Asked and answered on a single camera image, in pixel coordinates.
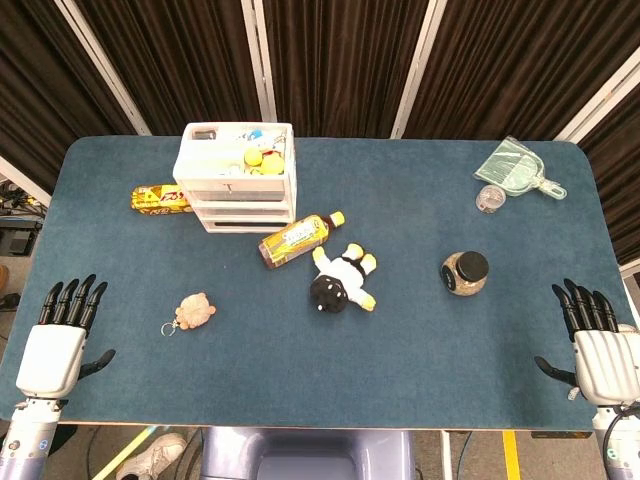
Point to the small blue white toy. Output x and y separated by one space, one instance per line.
255 135

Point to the yellow tea bottle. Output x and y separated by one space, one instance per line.
297 240

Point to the green mini dustpan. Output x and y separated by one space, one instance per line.
515 167

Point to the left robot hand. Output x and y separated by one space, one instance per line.
50 357

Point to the white sneaker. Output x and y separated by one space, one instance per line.
155 457

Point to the small clear plastic cup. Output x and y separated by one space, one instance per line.
490 197

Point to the yellow snack package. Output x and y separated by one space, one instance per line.
157 200

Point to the glass jar with black lid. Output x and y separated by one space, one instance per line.
465 272

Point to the blue table mat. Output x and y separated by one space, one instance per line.
320 325

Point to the black and white plush doll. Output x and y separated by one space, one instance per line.
342 280

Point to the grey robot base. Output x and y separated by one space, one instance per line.
307 455

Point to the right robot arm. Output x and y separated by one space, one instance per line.
617 440

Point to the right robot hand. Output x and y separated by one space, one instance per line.
602 362

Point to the white plastic drawer organizer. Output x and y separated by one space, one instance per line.
235 177

